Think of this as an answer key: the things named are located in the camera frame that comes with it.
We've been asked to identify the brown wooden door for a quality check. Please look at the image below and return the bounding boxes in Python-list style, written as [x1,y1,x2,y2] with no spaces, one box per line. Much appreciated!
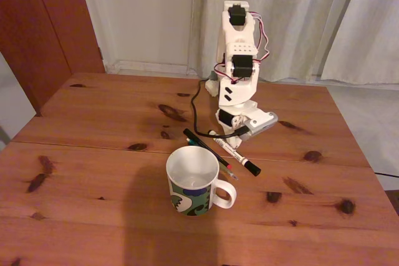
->
[0,0,105,117]

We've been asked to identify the white mug green blue pattern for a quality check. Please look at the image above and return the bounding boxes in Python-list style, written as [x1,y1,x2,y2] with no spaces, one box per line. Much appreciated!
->
[165,145,238,217]

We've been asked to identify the red white servo wires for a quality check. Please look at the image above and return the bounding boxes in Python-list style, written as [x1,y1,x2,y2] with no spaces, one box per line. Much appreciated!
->
[213,12,272,85]

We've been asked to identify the black camera cable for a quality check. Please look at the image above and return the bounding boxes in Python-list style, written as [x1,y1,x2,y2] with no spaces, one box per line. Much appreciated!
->
[190,77,250,138]

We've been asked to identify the white curtain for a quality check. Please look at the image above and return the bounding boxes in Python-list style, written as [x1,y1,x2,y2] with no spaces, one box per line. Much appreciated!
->
[188,0,365,83]
[319,0,399,85]

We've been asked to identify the black floor cable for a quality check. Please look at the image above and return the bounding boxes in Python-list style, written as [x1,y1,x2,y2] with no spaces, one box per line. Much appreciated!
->
[373,170,399,179]

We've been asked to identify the silver camera box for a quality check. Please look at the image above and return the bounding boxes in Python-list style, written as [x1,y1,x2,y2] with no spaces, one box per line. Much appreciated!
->
[239,111,279,141]

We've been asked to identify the black pen red tip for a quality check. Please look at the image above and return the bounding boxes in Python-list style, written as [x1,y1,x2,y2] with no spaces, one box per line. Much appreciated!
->
[183,128,233,169]

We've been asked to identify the green pen clear tip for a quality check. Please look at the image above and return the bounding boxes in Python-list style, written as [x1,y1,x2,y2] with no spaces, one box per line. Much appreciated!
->
[186,136,239,182]

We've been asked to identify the white marker black cap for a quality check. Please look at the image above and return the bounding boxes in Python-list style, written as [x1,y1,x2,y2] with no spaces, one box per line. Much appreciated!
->
[213,136,262,177]

